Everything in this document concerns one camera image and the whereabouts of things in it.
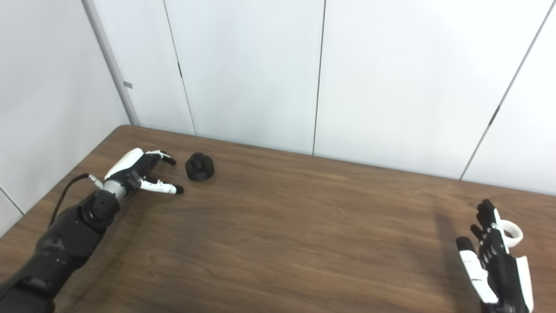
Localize white plastic ring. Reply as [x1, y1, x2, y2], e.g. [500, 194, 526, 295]
[497, 220, 524, 248]

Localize round black plastic part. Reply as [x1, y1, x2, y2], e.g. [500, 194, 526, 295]
[185, 152, 215, 181]

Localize gray wall corner post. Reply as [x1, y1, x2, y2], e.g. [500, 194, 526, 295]
[82, 0, 142, 127]

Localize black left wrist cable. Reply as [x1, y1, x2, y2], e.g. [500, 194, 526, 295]
[49, 173, 105, 226]

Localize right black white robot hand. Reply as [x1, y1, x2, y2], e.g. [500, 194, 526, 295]
[456, 199, 534, 313]

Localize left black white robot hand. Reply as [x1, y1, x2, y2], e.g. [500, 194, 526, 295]
[103, 148, 184, 196]

